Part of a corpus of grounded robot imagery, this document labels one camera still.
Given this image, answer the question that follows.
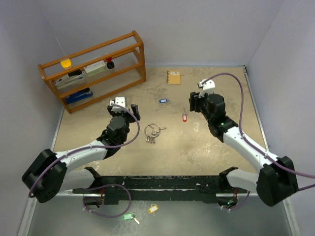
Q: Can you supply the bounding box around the yellow lidded container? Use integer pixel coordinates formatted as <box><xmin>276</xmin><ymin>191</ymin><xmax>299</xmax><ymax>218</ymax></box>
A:
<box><xmin>60</xmin><ymin>59</ymin><xmax>72</xmax><ymax>70</ymax></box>

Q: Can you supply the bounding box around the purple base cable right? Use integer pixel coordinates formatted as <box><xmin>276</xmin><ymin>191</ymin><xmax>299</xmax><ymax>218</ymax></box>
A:
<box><xmin>220</xmin><ymin>190</ymin><xmax>251</xmax><ymax>212</ymax></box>

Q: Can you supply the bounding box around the black base frame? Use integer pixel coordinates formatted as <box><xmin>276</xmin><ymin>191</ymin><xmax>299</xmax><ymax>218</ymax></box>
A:
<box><xmin>73</xmin><ymin>167</ymin><xmax>247</xmax><ymax>205</ymax></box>

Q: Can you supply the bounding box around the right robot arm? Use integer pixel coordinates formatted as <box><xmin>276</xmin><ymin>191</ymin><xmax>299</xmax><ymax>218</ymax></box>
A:
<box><xmin>189</xmin><ymin>92</ymin><xmax>299</xmax><ymax>207</ymax></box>

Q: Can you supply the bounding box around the red key tag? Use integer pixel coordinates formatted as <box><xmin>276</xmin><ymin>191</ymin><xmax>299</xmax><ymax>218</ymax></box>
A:
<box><xmin>182</xmin><ymin>108</ymin><xmax>188</xmax><ymax>122</ymax></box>

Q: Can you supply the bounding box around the blue key tag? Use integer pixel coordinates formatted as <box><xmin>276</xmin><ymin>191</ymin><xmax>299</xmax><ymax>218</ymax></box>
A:
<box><xmin>158</xmin><ymin>98</ymin><xmax>172</xmax><ymax>104</ymax></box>

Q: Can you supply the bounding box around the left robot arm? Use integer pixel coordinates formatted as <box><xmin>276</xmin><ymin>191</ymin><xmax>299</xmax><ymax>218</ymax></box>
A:
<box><xmin>22</xmin><ymin>104</ymin><xmax>141</xmax><ymax>203</ymax></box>

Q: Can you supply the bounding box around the bunch of metal keys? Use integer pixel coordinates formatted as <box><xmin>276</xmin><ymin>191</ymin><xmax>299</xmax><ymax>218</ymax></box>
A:
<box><xmin>146</xmin><ymin>131</ymin><xmax>160</xmax><ymax>144</ymax></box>

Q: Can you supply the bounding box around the blue stapler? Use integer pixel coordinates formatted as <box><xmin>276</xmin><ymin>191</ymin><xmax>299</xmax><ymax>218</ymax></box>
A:
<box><xmin>66</xmin><ymin>88</ymin><xmax>93</xmax><ymax>104</ymax></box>

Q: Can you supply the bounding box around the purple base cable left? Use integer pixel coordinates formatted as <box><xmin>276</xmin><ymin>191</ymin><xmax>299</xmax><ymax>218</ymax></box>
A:
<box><xmin>82</xmin><ymin>184</ymin><xmax>132</xmax><ymax>218</ymax></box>

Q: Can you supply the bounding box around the wooden shelf rack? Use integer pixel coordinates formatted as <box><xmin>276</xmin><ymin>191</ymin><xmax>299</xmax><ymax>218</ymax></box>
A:
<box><xmin>38</xmin><ymin>30</ymin><xmax>146</xmax><ymax>114</ymax></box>

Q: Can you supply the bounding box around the white box on shelf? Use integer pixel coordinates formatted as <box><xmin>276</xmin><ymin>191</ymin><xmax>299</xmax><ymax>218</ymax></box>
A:
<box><xmin>84</xmin><ymin>60</ymin><xmax>107</xmax><ymax>77</ymax></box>

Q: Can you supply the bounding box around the green key tag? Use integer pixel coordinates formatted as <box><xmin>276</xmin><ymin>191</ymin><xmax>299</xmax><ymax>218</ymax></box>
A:
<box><xmin>122</xmin><ymin>213</ymin><xmax>140</xmax><ymax>225</ymax></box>

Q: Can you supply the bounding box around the brown spiral notebook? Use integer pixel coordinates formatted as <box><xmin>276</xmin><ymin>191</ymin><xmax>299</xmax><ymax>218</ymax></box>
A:
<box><xmin>166</xmin><ymin>71</ymin><xmax>181</xmax><ymax>85</ymax></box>

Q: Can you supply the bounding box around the large metal keyring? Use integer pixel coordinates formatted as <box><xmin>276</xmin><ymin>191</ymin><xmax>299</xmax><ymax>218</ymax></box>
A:
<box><xmin>144</xmin><ymin>123</ymin><xmax>166</xmax><ymax>137</ymax></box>

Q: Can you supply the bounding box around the white stapler on shelf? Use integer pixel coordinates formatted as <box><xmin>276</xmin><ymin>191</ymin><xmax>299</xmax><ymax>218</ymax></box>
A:
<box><xmin>54</xmin><ymin>70</ymin><xmax>87</xmax><ymax>89</ymax></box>

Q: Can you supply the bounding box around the yellow key tag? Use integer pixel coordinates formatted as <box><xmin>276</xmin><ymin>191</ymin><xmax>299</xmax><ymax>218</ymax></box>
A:
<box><xmin>148</xmin><ymin>204</ymin><xmax>159</xmax><ymax>214</ymax></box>

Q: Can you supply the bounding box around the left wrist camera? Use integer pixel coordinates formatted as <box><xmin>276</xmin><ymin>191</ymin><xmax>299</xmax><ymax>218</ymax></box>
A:
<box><xmin>109</xmin><ymin>96</ymin><xmax>126</xmax><ymax>109</ymax></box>

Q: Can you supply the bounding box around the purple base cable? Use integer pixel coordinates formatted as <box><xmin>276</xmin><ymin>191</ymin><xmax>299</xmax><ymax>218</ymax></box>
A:
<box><xmin>82</xmin><ymin>184</ymin><xmax>132</xmax><ymax>218</ymax></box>
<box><xmin>220</xmin><ymin>190</ymin><xmax>251</xmax><ymax>212</ymax></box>

